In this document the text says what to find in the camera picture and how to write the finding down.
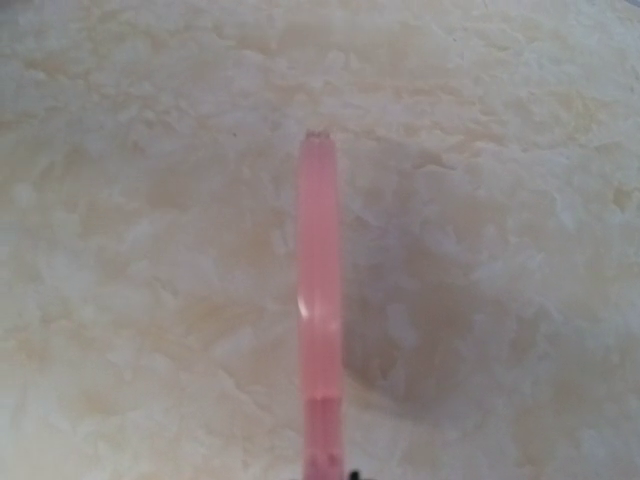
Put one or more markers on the pink plastic hand brush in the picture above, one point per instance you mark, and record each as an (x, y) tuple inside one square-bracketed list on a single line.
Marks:
[(319, 299)]

